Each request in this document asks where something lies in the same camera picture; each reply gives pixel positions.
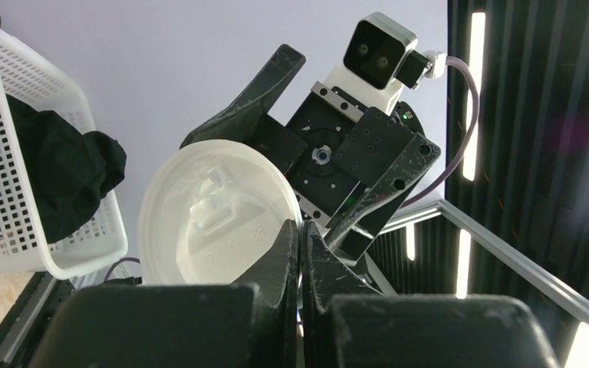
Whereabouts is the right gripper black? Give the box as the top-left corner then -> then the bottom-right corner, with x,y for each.
179,44 -> 441,262

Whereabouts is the single white cup lid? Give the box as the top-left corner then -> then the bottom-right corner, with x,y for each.
137,140 -> 303,285

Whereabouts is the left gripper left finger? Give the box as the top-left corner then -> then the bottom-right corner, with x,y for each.
30,220 -> 299,367

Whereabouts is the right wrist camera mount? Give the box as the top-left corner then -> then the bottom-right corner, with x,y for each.
317,11 -> 448,115

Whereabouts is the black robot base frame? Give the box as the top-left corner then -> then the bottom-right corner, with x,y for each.
0,272 -> 80,367

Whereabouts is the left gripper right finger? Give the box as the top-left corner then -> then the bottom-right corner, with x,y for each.
301,221 -> 558,367

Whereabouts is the black cloth in basket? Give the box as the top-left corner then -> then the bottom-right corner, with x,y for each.
7,96 -> 127,243

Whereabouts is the white plastic basket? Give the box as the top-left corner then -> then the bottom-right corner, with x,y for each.
0,31 -> 128,280

